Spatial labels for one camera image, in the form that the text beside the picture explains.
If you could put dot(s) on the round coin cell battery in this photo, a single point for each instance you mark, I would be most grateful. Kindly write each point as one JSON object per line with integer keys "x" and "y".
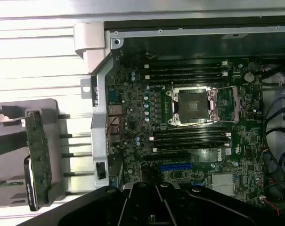
{"x": 249, "y": 76}

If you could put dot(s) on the green motherboard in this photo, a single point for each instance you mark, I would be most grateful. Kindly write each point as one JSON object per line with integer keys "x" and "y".
{"x": 246, "y": 141}

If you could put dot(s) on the black expansion slot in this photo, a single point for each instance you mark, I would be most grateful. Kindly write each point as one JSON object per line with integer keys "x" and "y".
{"x": 168, "y": 156}

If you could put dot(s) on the grey parts rack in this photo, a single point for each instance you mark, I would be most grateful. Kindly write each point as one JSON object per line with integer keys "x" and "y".
{"x": 50, "y": 106}

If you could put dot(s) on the open dark PC case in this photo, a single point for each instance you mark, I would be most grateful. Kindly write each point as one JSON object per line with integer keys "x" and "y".
{"x": 100, "y": 131}

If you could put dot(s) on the silver chipset heat sink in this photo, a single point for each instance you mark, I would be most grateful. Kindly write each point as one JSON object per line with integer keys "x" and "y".
{"x": 223, "y": 183}

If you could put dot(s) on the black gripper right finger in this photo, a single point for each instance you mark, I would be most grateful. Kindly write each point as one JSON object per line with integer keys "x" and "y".
{"x": 180, "y": 212}

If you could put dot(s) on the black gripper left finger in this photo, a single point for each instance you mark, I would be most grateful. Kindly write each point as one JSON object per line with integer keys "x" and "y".
{"x": 137, "y": 212}

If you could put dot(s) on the CPU socket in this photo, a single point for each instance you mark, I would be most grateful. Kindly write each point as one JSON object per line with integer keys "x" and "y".
{"x": 191, "y": 106}

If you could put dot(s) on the blue expansion slot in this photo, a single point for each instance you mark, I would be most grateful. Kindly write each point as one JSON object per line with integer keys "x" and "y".
{"x": 175, "y": 167}

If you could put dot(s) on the metal socket cover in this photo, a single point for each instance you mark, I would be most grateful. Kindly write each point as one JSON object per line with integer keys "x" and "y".
{"x": 238, "y": 106}

